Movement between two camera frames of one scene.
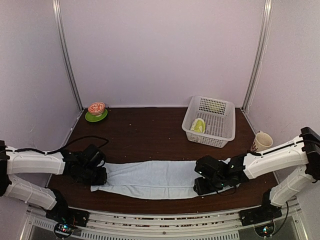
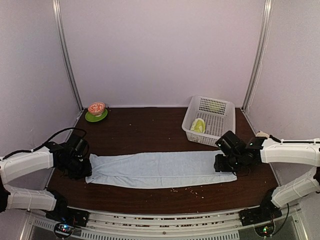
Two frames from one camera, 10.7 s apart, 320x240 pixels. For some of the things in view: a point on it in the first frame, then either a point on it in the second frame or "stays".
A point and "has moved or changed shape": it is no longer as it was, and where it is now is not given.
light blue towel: [149, 179] has moved or changed shape
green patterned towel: [198, 125] stays
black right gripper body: [216, 185] → [233, 164]
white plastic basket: [219, 116] stays
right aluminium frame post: [261, 49] stays
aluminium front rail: [223, 225] stays
